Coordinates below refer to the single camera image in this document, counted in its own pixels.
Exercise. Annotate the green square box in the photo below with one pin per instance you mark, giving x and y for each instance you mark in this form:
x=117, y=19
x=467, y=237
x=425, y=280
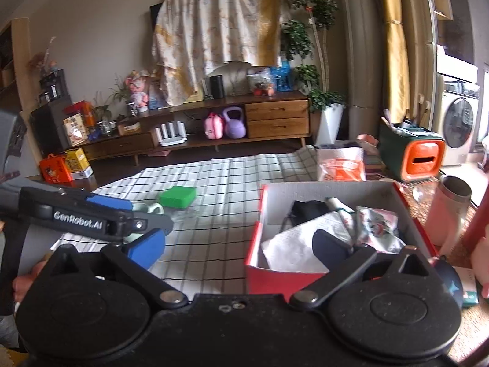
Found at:
x=177, y=197

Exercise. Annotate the white and teal box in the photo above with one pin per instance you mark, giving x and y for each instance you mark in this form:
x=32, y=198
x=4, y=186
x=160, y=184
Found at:
x=470, y=286

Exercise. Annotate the white washing machine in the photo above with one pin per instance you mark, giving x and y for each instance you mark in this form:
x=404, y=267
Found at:
x=458, y=122

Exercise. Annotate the white checked blanket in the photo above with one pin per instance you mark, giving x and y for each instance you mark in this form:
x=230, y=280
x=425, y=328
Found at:
x=214, y=198

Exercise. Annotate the black speaker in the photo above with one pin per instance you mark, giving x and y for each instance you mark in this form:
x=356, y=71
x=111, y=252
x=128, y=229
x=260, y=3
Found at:
x=217, y=86

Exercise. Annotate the pink thermos cup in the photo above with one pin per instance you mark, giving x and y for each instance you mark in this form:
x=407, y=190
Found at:
x=447, y=214

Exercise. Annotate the black cloth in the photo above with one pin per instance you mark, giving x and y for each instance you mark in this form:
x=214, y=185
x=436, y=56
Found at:
x=305, y=210

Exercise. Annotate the glass jar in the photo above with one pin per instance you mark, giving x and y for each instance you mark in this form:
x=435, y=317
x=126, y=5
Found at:
x=106, y=128

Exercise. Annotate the beige flat box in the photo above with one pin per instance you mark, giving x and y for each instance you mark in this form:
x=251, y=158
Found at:
x=128, y=127

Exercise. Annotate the red orange box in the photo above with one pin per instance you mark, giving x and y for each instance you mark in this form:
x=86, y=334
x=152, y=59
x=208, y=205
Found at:
x=84, y=109

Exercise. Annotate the mint green cup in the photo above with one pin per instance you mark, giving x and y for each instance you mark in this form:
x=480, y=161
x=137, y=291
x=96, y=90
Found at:
x=152, y=208

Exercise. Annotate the orange gift bag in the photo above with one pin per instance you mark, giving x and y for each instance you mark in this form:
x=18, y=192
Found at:
x=55, y=170

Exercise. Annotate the yellow carton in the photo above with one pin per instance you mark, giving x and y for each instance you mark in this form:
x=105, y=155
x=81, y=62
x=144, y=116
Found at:
x=78, y=164

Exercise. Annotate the red cardboard box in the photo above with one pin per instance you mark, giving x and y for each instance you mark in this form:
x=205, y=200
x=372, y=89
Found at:
x=282, y=283

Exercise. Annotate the blue packaging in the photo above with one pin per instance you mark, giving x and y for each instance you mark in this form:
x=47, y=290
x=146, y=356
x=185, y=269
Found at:
x=282, y=78

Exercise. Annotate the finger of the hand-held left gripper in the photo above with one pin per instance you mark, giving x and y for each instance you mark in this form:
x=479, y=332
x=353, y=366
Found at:
x=152, y=223
x=109, y=202

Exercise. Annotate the festive print tote bag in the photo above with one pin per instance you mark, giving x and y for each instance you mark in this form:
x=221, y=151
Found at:
x=374, y=225

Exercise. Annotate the black coffee machine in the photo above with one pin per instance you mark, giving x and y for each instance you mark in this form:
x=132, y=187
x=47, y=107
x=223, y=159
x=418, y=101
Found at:
x=53, y=86

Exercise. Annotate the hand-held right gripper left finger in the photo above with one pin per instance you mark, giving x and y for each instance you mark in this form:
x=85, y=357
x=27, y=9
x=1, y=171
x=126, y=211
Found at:
x=145, y=248

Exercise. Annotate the tall potted tree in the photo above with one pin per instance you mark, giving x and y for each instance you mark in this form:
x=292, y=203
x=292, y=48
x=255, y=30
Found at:
x=309, y=46

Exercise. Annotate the dark blue star cap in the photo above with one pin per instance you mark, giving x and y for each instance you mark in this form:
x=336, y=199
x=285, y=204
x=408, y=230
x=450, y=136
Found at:
x=450, y=283

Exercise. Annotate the yellow curtain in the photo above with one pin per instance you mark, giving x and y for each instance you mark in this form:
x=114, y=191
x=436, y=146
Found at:
x=395, y=46

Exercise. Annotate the purple kettlebell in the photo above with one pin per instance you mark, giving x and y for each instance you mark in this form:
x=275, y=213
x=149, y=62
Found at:
x=233, y=124

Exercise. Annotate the clear bag of fruit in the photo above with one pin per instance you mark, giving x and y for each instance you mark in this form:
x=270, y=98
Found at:
x=261, y=82

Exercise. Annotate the black cabinet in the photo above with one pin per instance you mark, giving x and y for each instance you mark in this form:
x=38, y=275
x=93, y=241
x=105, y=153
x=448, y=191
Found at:
x=47, y=126

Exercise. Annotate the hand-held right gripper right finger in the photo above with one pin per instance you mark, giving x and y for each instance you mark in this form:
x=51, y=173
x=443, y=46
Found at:
x=328, y=248

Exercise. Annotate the white router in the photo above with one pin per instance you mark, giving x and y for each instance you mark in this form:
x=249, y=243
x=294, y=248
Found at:
x=170, y=132

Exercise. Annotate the wooden media cabinet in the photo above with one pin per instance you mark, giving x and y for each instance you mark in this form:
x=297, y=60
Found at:
x=275, y=114

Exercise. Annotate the beige printed box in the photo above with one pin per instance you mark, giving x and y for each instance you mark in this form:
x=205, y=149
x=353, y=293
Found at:
x=74, y=130

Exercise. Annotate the pink doll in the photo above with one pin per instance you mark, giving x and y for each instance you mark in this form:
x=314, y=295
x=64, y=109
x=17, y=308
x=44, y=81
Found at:
x=138, y=91

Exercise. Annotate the dried flower decoration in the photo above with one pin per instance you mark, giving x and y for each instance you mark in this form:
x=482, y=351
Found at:
x=44, y=59

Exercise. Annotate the floral cover cloth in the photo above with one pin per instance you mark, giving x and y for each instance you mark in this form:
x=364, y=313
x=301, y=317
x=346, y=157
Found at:
x=217, y=26

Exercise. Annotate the orange and white plastic bag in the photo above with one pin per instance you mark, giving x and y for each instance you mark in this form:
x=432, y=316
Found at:
x=340, y=166

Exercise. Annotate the small potted plant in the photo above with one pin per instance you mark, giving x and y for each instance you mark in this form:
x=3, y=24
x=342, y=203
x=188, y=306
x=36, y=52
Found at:
x=131, y=109

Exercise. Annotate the person's left hand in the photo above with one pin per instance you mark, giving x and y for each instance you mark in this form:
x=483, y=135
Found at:
x=25, y=283

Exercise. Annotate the green and orange storage bin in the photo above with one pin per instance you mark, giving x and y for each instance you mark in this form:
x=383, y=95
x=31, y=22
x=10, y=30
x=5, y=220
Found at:
x=416, y=153

